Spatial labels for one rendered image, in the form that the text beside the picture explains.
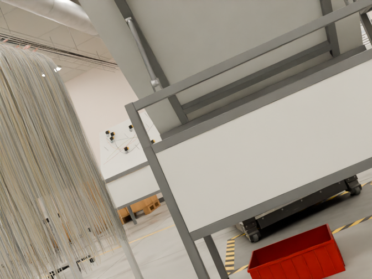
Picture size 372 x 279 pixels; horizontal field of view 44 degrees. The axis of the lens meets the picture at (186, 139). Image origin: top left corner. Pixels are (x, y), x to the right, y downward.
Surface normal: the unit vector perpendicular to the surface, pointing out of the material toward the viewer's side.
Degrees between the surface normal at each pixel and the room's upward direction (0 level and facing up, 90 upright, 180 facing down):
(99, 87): 90
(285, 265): 90
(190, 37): 135
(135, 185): 90
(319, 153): 90
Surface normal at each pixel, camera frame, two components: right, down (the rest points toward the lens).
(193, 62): 0.20, 0.65
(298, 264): -0.22, 0.06
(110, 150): -0.44, -0.54
